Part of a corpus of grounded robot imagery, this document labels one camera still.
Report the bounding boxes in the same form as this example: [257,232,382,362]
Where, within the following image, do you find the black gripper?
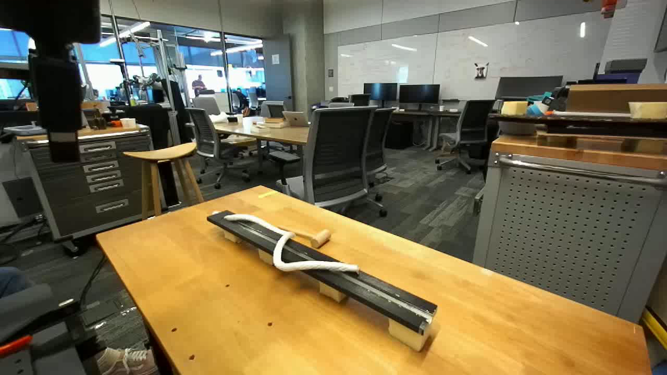
[27,39,87,162]

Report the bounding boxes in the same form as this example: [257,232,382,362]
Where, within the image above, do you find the white rope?
[222,210,363,275]

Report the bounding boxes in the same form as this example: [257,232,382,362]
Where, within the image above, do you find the long black board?
[206,209,439,339]

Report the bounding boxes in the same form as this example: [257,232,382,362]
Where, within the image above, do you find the grey drawer cabinet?
[17,124,153,241]

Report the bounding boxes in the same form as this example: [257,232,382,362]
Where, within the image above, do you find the wooden stool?
[122,139,206,219]

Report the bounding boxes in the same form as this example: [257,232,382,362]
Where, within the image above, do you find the grey mesh office chair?
[280,105,377,213]
[364,107,398,219]
[185,107,260,192]

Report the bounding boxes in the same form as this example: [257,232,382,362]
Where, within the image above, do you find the wooden meeting table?
[210,112,313,148]

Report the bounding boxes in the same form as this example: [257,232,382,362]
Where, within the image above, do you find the grey sneaker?
[93,344,161,375]

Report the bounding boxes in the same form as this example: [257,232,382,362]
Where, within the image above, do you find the black computer monitor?
[398,84,442,108]
[363,82,399,107]

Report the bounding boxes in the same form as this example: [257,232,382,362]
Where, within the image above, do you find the dark office chair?
[435,99,497,176]

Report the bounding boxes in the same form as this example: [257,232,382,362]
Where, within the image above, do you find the cream foam block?
[628,100,667,124]
[497,100,531,119]

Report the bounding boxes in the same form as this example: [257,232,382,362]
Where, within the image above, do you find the grey monitor back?
[493,73,567,105]

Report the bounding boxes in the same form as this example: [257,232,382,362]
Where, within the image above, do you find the teal object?
[522,90,559,119]

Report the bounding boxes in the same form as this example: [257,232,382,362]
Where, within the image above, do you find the grey perforated cabinet wooden top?
[473,134,667,324]

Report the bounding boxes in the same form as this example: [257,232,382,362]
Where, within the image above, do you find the black tray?
[489,110,667,139]

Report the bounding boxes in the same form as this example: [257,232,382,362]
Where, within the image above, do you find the flat wooden box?
[565,84,667,114]

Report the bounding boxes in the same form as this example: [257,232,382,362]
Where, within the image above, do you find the red handle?
[0,333,33,360]

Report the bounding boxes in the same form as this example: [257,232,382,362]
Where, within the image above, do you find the wall whiteboard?
[335,11,609,100]

